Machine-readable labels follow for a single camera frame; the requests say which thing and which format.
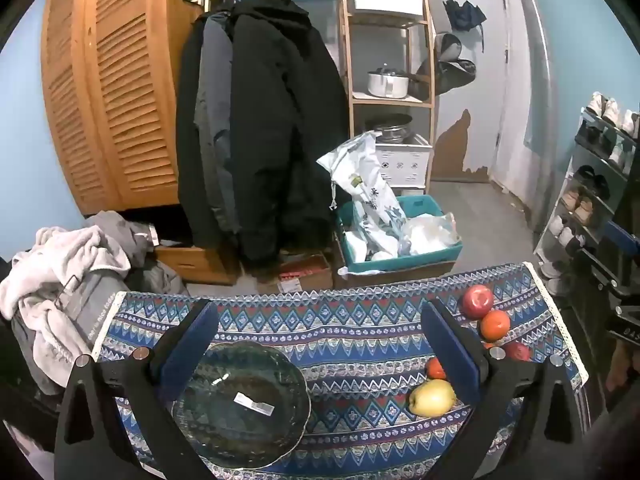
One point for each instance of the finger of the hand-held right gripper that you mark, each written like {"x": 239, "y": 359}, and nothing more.
{"x": 622, "y": 239}

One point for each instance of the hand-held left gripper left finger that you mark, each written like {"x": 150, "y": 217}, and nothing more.
{"x": 192, "y": 341}

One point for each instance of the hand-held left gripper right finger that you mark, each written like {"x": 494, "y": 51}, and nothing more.
{"x": 452, "y": 355}

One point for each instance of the yellow apple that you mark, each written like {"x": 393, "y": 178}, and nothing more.
{"x": 432, "y": 397}

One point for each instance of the red apple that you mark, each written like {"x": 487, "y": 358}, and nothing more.
{"x": 477, "y": 301}
{"x": 517, "y": 351}

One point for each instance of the dark green glass bowl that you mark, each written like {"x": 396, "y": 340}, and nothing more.
{"x": 235, "y": 435}

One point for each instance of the person's right forearm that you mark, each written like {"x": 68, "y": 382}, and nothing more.
{"x": 622, "y": 375}

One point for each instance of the assorted shoes group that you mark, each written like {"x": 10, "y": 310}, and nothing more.
{"x": 582, "y": 207}

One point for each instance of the large orange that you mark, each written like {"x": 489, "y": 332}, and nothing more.
{"x": 495, "y": 325}

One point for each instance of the wooden drawer box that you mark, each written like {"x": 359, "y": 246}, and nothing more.
{"x": 200, "y": 262}

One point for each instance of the grey shoe rack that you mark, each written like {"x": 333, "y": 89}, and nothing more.
{"x": 570, "y": 180}

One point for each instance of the teal storage box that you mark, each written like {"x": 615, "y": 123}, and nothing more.
{"x": 410, "y": 260}

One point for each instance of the blue patterned tablecloth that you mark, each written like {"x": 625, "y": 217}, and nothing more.
{"x": 340, "y": 330}

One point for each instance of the clear plastic bag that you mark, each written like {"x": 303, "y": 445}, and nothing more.
{"x": 430, "y": 232}

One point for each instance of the small cardboard box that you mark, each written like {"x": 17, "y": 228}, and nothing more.
{"x": 305, "y": 272}

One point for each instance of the grey clothing pile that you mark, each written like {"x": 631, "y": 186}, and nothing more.
{"x": 120, "y": 230}

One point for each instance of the white fleece garment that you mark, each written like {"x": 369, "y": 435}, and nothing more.
{"x": 50, "y": 270}

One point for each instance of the white door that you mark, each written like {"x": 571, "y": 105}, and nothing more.
{"x": 510, "y": 85}

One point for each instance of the white plastic basket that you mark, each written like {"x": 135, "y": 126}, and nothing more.
{"x": 405, "y": 165}

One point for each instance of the white printed rice bag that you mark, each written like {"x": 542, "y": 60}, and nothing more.
{"x": 360, "y": 175}

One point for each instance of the black jacket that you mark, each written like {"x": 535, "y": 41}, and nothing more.
{"x": 186, "y": 135}

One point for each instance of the long black coat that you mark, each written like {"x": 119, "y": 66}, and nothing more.
{"x": 280, "y": 135}

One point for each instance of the steel pan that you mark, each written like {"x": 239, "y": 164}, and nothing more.
{"x": 390, "y": 127}

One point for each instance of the dark hanging bag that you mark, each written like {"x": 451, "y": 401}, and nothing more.
{"x": 450, "y": 72}

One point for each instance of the grey jacket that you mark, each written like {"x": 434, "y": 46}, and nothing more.
{"x": 212, "y": 85}

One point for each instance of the wooden louvered wardrobe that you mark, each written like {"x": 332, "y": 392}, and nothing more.
{"x": 115, "y": 85}

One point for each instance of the dark folded umbrella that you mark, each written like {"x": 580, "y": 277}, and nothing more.
{"x": 467, "y": 15}

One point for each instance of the steel pot with lid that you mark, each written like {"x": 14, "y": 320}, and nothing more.
{"x": 387, "y": 84}

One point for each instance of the wooden shelf unit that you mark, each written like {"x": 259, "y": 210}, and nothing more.
{"x": 345, "y": 60}

